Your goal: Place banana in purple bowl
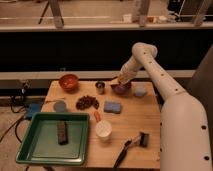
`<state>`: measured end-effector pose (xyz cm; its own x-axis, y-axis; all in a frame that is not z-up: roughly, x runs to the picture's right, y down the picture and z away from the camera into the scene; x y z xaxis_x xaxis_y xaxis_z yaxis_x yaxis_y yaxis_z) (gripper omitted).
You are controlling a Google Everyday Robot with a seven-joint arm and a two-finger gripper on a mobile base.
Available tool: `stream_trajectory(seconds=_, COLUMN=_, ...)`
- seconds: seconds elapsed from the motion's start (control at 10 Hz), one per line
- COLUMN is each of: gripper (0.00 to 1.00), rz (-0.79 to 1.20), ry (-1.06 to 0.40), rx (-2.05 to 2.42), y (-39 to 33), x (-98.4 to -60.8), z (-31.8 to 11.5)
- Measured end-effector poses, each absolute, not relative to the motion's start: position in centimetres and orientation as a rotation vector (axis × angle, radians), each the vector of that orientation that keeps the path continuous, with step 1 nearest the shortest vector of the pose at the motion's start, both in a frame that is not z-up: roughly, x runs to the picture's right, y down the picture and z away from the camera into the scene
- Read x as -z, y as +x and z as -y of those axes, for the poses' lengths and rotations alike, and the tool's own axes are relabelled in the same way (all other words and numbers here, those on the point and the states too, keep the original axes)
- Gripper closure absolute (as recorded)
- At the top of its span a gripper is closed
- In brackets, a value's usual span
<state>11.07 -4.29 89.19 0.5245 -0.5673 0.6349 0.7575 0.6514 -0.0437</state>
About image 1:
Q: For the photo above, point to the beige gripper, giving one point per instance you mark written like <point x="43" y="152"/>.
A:
<point x="125" y="75"/>

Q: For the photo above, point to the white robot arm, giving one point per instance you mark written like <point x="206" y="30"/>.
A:
<point x="184" y="136"/>

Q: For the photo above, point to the purple bowl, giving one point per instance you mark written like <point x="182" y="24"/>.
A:
<point x="120" y="88"/>

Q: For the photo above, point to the orange bowl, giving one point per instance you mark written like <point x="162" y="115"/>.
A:
<point x="68" y="82"/>

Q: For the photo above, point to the small metal cup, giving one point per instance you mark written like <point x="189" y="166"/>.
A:
<point x="100" y="87"/>

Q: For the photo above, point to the blue sponge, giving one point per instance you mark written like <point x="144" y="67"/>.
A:
<point x="112" y="107"/>

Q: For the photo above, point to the bunch of dark grapes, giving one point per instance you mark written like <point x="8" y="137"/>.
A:
<point x="86" y="102"/>

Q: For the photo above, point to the grey round lid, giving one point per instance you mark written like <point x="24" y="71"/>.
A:
<point x="60" y="106"/>

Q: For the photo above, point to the dark brown rectangular bar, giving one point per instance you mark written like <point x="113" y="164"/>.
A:
<point x="62" y="133"/>

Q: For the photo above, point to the blue box beside table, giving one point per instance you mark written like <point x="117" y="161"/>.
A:
<point x="32" y="109"/>

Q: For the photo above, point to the green plastic tray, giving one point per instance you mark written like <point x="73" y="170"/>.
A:
<point x="40" y="143"/>

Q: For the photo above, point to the white measuring cup orange handle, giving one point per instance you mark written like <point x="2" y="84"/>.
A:
<point x="103" y="128"/>

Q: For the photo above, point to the black handled dish brush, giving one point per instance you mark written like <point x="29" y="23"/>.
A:
<point x="140" y="140"/>

